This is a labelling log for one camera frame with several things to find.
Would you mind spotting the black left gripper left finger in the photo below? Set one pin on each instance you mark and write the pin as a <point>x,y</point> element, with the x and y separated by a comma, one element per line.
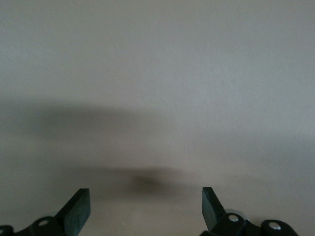
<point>76,214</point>

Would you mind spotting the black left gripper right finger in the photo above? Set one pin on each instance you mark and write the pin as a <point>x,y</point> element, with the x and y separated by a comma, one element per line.
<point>211,211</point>

